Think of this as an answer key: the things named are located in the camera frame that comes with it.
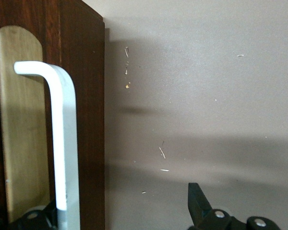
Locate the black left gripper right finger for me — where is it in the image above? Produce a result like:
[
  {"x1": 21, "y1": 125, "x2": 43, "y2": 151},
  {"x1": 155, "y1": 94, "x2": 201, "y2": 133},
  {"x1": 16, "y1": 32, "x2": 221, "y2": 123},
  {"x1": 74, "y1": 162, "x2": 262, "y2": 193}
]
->
[{"x1": 187, "y1": 182, "x2": 282, "y2": 230}]

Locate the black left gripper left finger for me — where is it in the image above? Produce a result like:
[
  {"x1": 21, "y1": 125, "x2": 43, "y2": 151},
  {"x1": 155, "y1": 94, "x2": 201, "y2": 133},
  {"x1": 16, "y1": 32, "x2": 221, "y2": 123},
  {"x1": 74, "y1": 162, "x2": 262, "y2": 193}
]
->
[{"x1": 0, "y1": 198, "x2": 59, "y2": 230}]

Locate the light wood drawer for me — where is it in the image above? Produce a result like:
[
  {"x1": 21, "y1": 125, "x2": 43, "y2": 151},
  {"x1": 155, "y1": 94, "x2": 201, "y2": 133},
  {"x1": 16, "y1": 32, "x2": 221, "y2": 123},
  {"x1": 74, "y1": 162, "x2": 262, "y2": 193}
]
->
[{"x1": 0, "y1": 0, "x2": 61, "y2": 230}]

